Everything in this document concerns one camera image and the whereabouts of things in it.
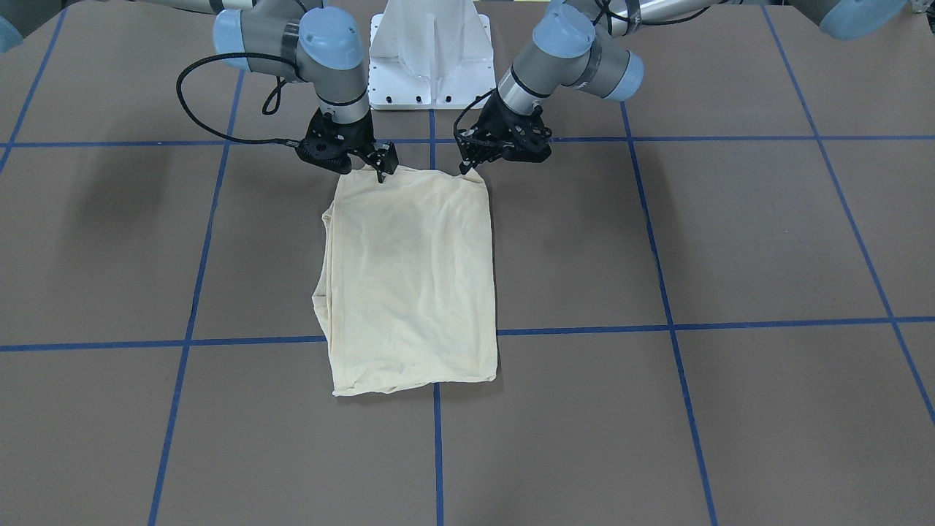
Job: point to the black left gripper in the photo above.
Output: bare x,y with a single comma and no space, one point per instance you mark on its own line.
499,118

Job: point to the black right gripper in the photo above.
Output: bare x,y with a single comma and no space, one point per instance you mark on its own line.
360,136

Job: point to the cream long-sleeve printed shirt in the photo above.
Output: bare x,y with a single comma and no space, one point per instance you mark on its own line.
406,294

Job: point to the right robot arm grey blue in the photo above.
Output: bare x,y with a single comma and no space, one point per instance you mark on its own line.
300,42

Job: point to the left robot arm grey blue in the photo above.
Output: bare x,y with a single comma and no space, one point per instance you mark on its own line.
748,99

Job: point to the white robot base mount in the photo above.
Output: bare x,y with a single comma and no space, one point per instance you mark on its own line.
429,55

